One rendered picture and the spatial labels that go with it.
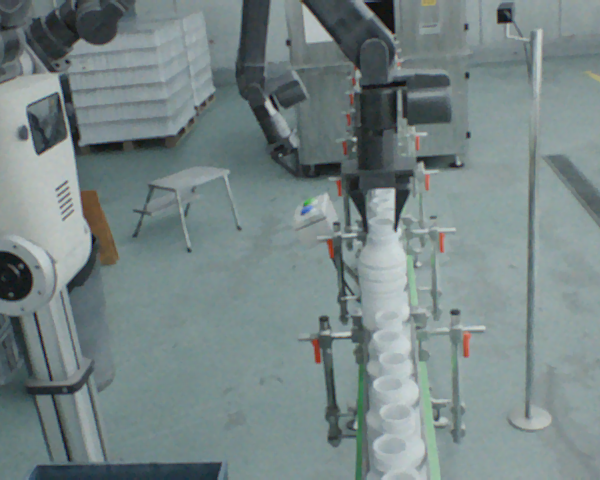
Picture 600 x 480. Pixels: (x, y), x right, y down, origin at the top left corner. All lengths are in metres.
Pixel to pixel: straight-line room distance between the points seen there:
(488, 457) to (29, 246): 1.84
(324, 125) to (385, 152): 4.89
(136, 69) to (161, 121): 0.56
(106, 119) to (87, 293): 4.86
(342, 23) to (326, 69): 4.81
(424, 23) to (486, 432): 3.64
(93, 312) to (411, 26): 3.50
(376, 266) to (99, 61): 6.86
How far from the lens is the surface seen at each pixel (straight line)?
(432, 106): 1.00
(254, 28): 1.57
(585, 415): 2.97
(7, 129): 1.28
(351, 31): 0.97
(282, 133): 1.69
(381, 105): 0.99
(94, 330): 3.23
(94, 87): 7.85
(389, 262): 1.05
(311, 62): 5.82
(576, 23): 11.67
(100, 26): 1.51
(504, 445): 2.78
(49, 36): 1.54
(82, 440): 1.57
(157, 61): 7.64
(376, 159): 1.01
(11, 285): 1.38
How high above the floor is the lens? 1.64
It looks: 21 degrees down
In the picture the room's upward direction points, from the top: 6 degrees counter-clockwise
